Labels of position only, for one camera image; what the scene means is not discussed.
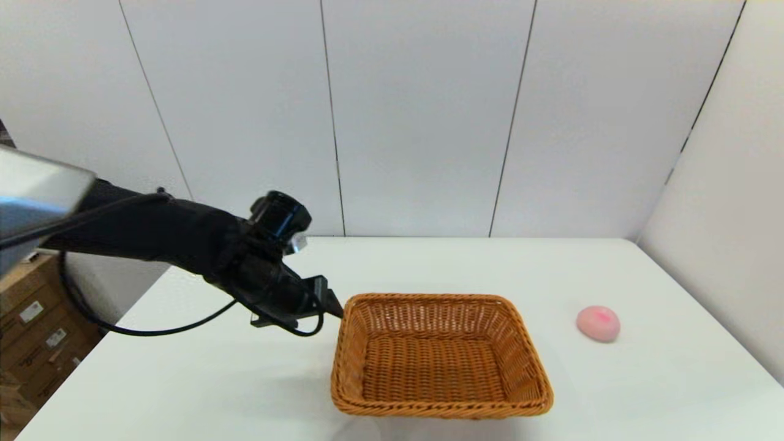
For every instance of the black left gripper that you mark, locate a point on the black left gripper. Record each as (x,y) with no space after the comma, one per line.
(269,288)

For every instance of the brown wicker rectangular basket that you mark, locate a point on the brown wicker rectangular basket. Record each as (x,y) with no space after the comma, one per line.
(429,367)

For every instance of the pink peach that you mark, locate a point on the pink peach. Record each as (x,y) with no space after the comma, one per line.
(598,324)

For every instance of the grey robot shoulder cover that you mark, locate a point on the grey robot shoulder cover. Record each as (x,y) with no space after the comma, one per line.
(30,190)

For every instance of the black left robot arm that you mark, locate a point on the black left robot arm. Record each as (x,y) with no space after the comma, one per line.
(153,236)

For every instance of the cardboard box with white labels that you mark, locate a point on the cardboard box with white labels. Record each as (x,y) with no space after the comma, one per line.
(43,346)

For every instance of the low brown cardboard box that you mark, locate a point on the low brown cardboard box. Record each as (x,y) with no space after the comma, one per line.
(12,413)

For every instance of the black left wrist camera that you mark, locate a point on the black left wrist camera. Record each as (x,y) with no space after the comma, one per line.
(278,217)

